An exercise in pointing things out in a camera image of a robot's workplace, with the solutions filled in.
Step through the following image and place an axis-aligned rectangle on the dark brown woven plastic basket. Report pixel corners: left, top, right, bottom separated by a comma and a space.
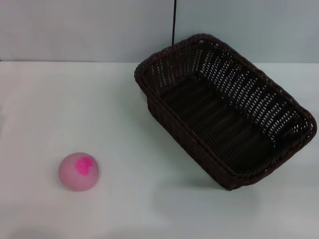
134, 33, 315, 191

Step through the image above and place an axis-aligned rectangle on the pink foam ball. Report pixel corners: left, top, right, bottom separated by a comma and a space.
58, 151, 102, 192

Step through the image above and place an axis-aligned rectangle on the thin black wall strip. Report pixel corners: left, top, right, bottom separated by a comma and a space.
170, 0, 177, 47

